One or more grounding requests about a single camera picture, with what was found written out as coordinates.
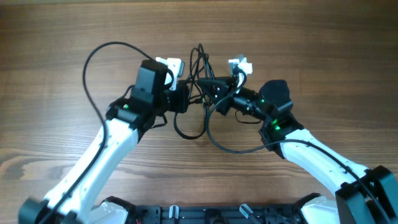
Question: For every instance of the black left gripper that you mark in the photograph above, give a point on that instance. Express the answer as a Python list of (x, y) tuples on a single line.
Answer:
[(182, 91)]

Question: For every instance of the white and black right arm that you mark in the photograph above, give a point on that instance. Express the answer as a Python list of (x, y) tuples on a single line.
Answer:
[(362, 195)]

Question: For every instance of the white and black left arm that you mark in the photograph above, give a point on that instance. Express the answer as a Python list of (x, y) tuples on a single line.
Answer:
[(127, 119)]

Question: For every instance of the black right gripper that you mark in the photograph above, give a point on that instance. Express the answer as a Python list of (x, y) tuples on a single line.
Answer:
[(224, 97)]

